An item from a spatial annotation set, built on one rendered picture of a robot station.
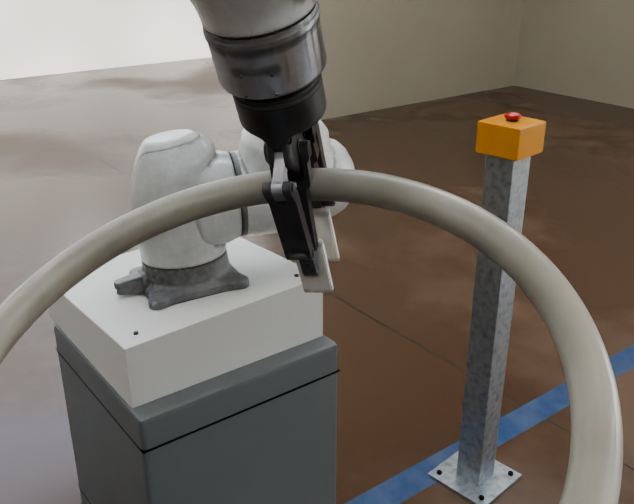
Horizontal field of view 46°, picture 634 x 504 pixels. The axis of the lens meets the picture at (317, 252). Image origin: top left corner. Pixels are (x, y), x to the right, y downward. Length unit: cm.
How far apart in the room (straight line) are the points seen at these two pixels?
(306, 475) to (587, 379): 105
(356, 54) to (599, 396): 623
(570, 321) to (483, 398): 163
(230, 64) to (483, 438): 177
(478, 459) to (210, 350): 118
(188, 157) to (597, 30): 663
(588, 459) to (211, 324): 87
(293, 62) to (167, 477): 88
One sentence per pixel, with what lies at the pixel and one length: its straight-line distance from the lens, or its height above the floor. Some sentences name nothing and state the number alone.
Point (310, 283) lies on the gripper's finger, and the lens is 74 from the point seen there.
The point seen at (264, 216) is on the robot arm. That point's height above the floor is 105.
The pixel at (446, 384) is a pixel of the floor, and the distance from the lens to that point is 276.
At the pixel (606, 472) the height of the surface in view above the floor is 122.
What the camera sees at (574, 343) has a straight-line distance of 52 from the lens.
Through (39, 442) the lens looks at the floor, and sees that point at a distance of 261.
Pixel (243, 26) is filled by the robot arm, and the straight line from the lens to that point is 55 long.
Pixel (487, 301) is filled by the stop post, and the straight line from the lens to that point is 201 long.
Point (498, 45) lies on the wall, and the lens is 797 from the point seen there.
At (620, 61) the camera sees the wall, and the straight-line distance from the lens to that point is 756.
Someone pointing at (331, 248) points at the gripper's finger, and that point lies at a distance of 76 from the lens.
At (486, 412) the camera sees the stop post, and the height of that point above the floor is 27.
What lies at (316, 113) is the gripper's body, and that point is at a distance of 61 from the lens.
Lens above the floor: 150
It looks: 23 degrees down
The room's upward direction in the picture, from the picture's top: straight up
